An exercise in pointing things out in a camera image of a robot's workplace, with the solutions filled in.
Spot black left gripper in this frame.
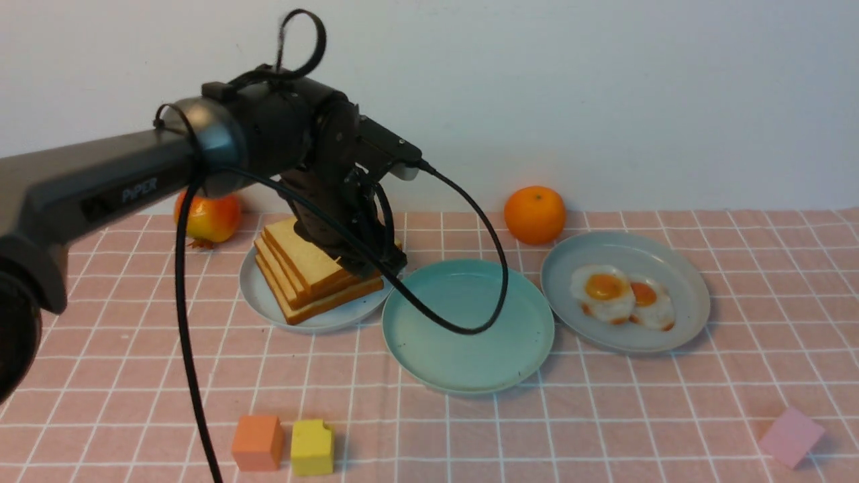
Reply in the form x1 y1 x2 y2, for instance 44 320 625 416
277 111 408 279

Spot orange cube block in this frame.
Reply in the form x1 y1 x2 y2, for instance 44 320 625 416
232 415 285 473

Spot grey blue egg plate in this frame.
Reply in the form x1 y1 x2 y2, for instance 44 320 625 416
540 231 711 356

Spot orange fruit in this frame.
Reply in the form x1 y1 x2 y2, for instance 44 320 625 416
503 186 567 246

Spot toast slice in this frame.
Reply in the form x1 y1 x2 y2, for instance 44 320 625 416
254 237 384 309
254 238 384 326
262 217 365 299
240 245 391 333

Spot teal centre plate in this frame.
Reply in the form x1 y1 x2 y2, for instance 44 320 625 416
381 259 555 395

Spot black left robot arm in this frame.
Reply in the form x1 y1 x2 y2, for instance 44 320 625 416
1 77 421 398

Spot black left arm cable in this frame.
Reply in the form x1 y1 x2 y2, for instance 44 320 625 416
153 9 509 483

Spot yellow notched block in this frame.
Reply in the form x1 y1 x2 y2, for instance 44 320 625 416
289 419 335 477

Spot light blue bread plate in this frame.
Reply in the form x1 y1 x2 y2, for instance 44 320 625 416
239 248 393 334

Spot red yellow pomegranate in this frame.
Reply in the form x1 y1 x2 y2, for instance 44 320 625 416
185 195 242 250

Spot pink checked tablecloth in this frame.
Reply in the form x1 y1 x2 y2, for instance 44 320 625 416
1 208 858 482

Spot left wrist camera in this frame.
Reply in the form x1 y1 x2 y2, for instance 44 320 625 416
354 114 423 182

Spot fried egg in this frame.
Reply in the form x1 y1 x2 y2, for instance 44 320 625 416
570 265 636 325
628 273 675 332

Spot pink cube block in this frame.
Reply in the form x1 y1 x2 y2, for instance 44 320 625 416
758 407 825 470

